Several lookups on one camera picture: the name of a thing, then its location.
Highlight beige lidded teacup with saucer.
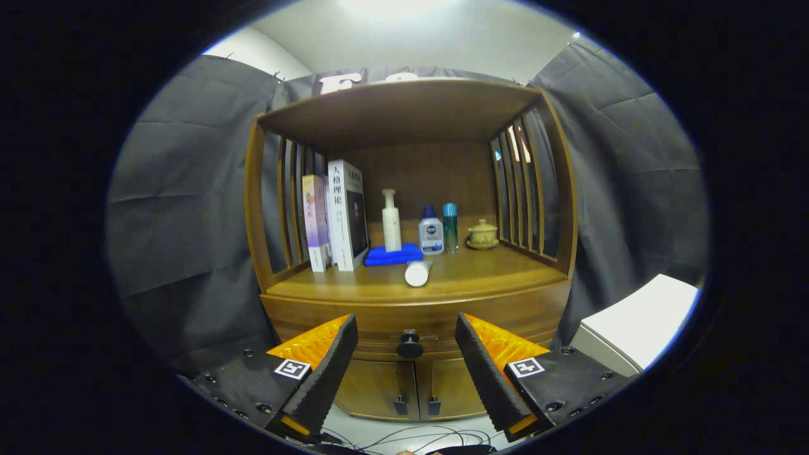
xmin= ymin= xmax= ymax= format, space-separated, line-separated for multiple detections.
xmin=466 ymin=219 xmax=500 ymax=250

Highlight white pump bottle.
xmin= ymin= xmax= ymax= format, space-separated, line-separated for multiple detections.
xmin=381 ymin=188 xmax=403 ymax=253

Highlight brown wooden cabinet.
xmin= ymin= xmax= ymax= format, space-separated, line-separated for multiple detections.
xmin=245 ymin=78 xmax=579 ymax=423

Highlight ceiling light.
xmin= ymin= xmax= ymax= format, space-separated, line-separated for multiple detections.
xmin=338 ymin=0 xmax=462 ymax=16

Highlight blue folded cloth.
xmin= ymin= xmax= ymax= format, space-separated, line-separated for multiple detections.
xmin=364 ymin=243 xmax=425 ymax=267

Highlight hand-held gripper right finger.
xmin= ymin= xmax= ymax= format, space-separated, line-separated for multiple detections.
xmin=454 ymin=312 xmax=639 ymax=443

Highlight teal bottle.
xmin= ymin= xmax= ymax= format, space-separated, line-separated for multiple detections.
xmin=442 ymin=203 xmax=459 ymax=254

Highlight white tube with green end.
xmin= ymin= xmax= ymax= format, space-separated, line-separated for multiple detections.
xmin=404 ymin=259 xmax=434 ymax=288

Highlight purple book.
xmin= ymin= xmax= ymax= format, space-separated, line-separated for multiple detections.
xmin=301 ymin=174 xmax=333 ymax=273

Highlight wooden cabinet door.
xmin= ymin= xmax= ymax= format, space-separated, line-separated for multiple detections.
xmin=334 ymin=359 xmax=421 ymax=422
xmin=414 ymin=355 xmax=487 ymax=421

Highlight white table surface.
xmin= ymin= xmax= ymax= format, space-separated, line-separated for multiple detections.
xmin=571 ymin=274 xmax=701 ymax=378

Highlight black backdrop cloth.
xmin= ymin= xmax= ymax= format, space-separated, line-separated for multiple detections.
xmin=106 ymin=35 xmax=712 ymax=373

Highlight black cables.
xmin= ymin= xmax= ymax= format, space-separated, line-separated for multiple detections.
xmin=322 ymin=425 xmax=500 ymax=452

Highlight white bottle with blue cap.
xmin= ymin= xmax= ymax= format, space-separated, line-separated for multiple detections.
xmin=418 ymin=206 xmax=445 ymax=256

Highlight wooden drawer with black knob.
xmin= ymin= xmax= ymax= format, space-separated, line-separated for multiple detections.
xmin=269 ymin=288 xmax=569 ymax=364

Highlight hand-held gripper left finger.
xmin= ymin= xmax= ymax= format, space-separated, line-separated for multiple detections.
xmin=177 ymin=314 xmax=359 ymax=443

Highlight white and black book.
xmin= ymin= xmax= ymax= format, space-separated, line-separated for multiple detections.
xmin=325 ymin=159 xmax=370 ymax=272

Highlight wooden countertop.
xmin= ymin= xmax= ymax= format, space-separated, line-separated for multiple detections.
xmin=262 ymin=218 xmax=569 ymax=305

